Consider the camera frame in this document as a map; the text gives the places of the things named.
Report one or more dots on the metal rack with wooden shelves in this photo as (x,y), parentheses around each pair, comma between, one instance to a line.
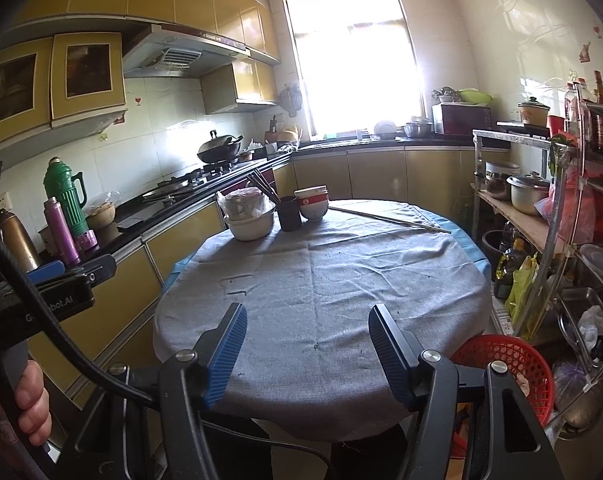
(506,136)

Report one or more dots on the small brown pot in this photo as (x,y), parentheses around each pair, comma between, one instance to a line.
(246,155)

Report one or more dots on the red wall sticker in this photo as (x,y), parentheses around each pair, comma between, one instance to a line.
(119,119)

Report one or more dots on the golden kettle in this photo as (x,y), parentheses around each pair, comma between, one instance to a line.
(18,240)

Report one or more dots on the green thermos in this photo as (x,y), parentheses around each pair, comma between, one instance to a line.
(66,195)

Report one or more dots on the bright window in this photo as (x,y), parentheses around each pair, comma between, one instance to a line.
(356,60)

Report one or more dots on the yellow base cabinets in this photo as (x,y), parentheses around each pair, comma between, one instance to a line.
(111,280)

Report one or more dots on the black wok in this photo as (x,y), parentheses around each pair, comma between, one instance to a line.
(220,147)

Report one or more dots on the blue undercloth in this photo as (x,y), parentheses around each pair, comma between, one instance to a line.
(181,267)

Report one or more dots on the yellow glass-door wall cabinet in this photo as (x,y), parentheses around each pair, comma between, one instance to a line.
(86,75)

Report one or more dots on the green plastic basin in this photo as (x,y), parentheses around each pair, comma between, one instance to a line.
(474,95)

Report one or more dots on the white pot in plastic bag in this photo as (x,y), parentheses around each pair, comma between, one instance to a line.
(244,202)

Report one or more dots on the wall socket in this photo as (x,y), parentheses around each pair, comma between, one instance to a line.
(3,202)

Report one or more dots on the dark microwave oven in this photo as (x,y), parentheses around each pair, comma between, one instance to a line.
(461,119)

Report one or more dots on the steel tray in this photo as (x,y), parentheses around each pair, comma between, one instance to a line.
(574,300)

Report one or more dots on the pink plastic bag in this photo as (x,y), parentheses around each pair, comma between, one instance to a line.
(556,205)

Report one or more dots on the black induction cooker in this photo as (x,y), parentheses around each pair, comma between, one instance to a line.
(524,128)

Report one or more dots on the yellow wall cabinets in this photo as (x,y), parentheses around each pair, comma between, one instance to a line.
(181,0)

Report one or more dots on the long thin bamboo stick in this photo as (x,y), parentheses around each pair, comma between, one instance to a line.
(381,217)

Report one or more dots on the clear plastic bottle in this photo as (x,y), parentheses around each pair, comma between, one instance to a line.
(574,105)

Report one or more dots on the red mesh basket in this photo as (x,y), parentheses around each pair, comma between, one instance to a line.
(511,355)

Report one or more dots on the stainless steel basin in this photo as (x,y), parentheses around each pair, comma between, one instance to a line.
(418,128)

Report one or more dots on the steel range hood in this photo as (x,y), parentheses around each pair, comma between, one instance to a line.
(181,52)

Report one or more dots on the white bowl with red band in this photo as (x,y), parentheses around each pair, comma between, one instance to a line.
(311,191)
(314,208)

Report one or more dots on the black bucket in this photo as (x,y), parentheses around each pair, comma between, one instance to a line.
(491,245)

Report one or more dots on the white dish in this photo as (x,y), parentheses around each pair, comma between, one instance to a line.
(384,127)

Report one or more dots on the tan bowl in plastic bag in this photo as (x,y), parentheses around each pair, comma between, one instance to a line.
(101,212)

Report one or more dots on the steel bowl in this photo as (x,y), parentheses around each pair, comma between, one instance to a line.
(581,410)

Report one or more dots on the clear lidded plastic container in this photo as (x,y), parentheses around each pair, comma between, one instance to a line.
(599,262)

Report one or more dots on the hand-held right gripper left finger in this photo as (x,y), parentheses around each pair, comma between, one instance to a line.
(226,355)

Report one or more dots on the cream enamel pot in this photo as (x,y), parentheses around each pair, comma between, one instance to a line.
(534,112)

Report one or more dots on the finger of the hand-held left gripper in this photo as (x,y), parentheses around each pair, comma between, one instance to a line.
(46,272)
(98,267)

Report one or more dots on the steel pot with lid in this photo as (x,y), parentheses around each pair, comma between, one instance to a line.
(526,192)

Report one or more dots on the small green plant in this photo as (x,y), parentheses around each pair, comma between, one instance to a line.
(444,94)

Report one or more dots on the yellow plastic bag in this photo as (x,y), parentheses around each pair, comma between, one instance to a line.
(524,285)

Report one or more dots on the stainless steel dish rack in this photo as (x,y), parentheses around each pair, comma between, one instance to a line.
(551,240)

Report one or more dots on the red cup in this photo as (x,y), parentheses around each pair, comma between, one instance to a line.
(556,124)

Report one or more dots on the hanging dark strainer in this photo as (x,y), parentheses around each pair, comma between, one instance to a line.
(290,97)

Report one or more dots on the purple plastic bag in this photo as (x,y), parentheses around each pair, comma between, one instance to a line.
(571,377)

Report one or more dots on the purple thermos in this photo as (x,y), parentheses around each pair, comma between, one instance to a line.
(61,232)

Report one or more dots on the person's left hand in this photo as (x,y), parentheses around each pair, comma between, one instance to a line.
(31,400)

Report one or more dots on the white plastic bag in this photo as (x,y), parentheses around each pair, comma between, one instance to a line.
(594,327)

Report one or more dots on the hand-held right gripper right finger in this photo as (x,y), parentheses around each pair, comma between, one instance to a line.
(389,355)

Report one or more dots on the green leafy vegetable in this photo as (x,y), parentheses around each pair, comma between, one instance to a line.
(559,150)

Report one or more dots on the dark flat tray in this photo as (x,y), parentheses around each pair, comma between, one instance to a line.
(131,222)

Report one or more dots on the dark steel pot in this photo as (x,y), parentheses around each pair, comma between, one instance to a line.
(499,177)

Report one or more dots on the small purple cup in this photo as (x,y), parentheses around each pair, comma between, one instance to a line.
(88,242)

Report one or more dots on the gas stove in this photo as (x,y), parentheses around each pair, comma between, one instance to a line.
(191,182)

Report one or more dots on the black chopstick holder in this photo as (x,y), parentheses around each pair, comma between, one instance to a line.
(289,215)

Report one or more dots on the cooking oil bottle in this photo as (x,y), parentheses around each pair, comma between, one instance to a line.
(509,265)

